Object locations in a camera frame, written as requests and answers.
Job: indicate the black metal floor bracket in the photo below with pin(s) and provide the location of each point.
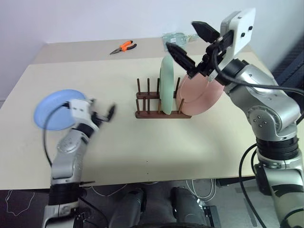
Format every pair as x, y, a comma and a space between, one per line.
210, 216

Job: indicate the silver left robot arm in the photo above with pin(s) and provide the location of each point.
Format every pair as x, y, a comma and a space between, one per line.
69, 152

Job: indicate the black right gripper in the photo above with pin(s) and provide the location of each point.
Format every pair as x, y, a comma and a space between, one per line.
215, 54

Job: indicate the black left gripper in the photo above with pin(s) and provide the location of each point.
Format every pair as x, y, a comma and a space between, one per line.
99, 117

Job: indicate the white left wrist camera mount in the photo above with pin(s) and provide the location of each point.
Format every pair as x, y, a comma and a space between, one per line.
79, 108

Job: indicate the wooden dish rack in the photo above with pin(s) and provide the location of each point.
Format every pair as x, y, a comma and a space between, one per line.
152, 115

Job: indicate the green plate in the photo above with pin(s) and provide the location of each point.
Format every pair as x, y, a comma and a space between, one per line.
166, 88

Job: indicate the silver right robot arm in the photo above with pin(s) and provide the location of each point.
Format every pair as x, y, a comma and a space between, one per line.
268, 104

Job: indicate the clear plastic parts packet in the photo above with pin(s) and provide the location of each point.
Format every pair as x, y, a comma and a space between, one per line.
175, 38

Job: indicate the blue plate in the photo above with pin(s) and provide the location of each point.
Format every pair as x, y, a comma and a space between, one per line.
53, 111

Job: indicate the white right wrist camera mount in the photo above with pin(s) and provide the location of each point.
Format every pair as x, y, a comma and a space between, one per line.
242, 31

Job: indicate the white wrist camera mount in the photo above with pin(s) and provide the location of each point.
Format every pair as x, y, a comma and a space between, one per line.
79, 108
242, 31

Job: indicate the dark rounded robot leg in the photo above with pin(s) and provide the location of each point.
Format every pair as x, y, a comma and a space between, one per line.
187, 206
129, 206

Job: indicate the pink plate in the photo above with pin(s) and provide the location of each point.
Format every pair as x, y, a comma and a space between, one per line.
202, 95

